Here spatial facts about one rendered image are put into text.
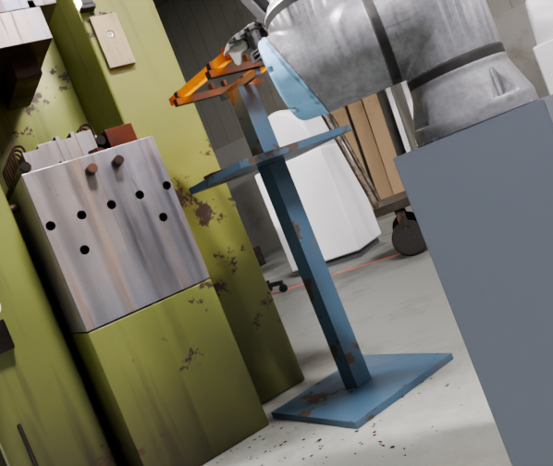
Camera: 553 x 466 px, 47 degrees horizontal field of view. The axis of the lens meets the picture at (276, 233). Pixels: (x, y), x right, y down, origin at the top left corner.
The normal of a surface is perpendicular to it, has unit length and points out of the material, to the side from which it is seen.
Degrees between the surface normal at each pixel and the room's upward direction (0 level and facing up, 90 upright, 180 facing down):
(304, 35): 77
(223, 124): 90
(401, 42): 112
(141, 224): 90
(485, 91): 70
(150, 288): 90
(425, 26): 98
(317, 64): 95
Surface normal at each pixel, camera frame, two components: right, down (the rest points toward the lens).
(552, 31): -0.54, -0.08
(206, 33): -0.44, 0.22
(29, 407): 0.47, -0.14
